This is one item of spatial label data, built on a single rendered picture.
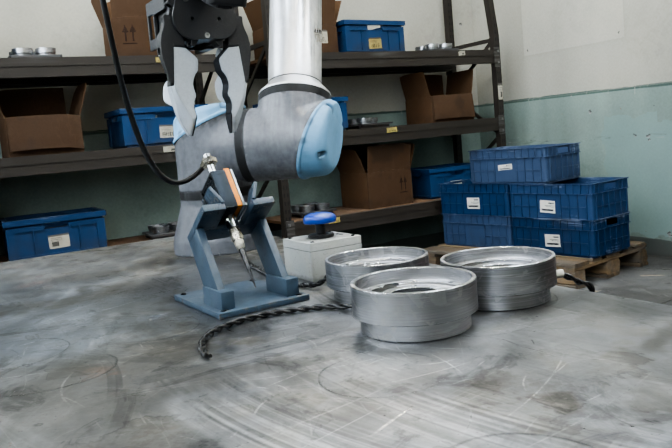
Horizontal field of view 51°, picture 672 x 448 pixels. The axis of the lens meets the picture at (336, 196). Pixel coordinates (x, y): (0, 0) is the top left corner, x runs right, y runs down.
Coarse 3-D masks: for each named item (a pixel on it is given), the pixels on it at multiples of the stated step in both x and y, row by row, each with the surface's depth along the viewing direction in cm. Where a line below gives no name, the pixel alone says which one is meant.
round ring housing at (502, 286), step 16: (448, 256) 69; (464, 256) 70; (480, 256) 71; (496, 256) 71; (512, 256) 70; (528, 256) 69; (544, 256) 67; (480, 272) 62; (496, 272) 61; (512, 272) 61; (528, 272) 61; (544, 272) 62; (480, 288) 62; (496, 288) 61; (512, 288) 61; (528, 288) 61; (544, 288) 62; (480, 304) 63; (496, 304) 62; (512, 304) 62; (528, 304) 62
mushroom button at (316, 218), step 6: (306, 216) 85; (312, 216) 84; (318, 216) 84; (324, 216) 84; (330, 216) 84; (306, 222) 85; (312, 222) 84; (318, 222) 84; (324, 222) 84; (330, 222) 84; (318, 228) 85; (324, 228) 86; (318, 234) 85
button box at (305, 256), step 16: (288, 240) 86; (304, 240) 84; (320, 240) 83; (336, 240) 83; (352, 240) 84; (288, 256) 86; (304, 256) 83; (320, 256) 82; (288, 272) 87; (304, 272) 83; (320, 272) 82
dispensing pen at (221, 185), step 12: (204, 156) 78; (204, 168) 79; (216, 180) 75; (228, 180) 75; (204, 192) 77; (216, 192) 74; (228, 192) 75; (228, 204) 74; (228, 216) 75; (228, 228) 74; (240, 240) 74; (240, 252) 73; (252, 276) 72
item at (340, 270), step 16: (336, 256) 75; (352, 256) 76; (368, 256) 77; (384, 256) 77; (400, 256) 76; (416, 256) 74; (336, 272) 69; (352, 272) 68; (368, 272) 67; (336, 288) 69
